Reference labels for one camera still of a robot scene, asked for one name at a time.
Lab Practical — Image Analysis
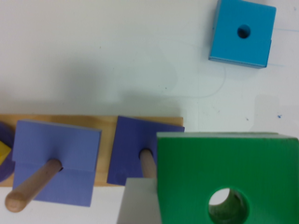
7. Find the wooden peg near end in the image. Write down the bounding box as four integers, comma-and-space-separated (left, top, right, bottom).
140, 149, 157, 178

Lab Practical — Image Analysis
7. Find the blue square block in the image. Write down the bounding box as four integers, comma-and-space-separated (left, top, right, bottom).
209, 0, 277, 68

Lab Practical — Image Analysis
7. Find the wooden peg middle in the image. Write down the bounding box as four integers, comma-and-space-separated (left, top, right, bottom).
5, 159, 63, 213

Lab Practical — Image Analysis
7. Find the dark purple round disc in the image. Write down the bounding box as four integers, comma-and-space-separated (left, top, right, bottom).
0, 122, 15, 182

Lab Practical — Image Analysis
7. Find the light purple square block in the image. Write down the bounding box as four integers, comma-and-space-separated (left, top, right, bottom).
12, 119, 102, 207

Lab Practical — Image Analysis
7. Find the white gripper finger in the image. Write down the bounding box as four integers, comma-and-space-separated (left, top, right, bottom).
117, 178, 162, 224

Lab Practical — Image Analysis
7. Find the green square block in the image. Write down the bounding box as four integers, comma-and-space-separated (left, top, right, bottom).
157, 133, 299, 224

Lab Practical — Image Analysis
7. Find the dark purple square block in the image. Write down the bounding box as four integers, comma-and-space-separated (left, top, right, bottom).
107, 116, 185, 186

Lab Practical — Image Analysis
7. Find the yellow block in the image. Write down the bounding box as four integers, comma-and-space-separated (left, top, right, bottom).
0, 141, 11, 165

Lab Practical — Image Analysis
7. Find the wooden peg base board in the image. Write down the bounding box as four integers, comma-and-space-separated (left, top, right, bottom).
0, 114, 184, 188

